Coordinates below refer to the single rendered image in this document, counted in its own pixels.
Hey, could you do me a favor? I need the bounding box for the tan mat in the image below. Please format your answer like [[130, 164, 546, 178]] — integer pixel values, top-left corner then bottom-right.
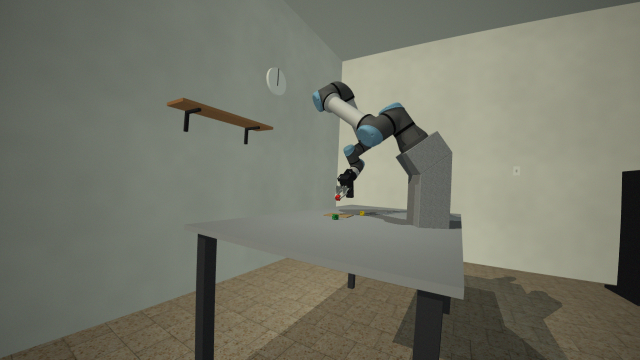
[[323, 212, 353, 218]]

